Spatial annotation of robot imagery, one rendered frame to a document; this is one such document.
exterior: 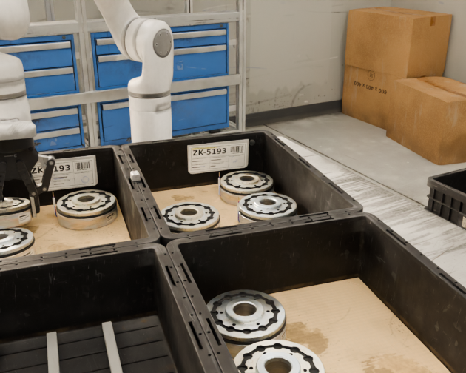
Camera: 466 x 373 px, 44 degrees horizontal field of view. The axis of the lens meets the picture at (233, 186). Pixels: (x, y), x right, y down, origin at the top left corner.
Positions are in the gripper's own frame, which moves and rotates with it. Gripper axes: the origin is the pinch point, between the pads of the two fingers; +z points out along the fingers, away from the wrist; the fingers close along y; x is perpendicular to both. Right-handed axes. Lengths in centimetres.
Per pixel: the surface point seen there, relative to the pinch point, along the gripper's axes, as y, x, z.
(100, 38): -30, -188, 1
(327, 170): -77, -40, 16
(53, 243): -5.2, 6.5, 4.2
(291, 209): -44.4, 11.8, 0.2
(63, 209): -7.3, 0.4, 0.9
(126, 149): -19.4, -7.8, -6.1
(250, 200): -38.9, 6.4, 0.3
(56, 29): -10, -181, -5
